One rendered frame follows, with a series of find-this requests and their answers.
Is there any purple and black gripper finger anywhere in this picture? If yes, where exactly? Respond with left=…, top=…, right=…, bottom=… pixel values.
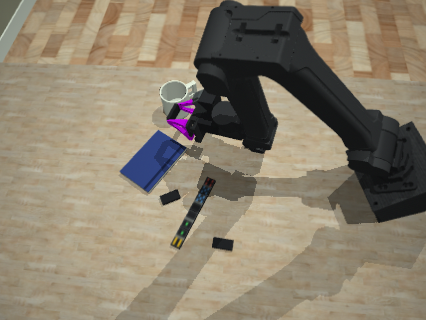
left=178, top=99, right=194, bottom=114
left=167, top=119, right=194, bottom=140

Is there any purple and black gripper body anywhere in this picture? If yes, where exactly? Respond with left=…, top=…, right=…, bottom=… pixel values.
left=185, top=107, right=208, bottom=143

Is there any pale grey mug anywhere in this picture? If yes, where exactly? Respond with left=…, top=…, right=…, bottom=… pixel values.
left=160, top=81, right=197, bottom=119

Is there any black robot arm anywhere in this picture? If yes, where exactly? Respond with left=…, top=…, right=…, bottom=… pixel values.
left=192, top=0, right=418, bottom=193

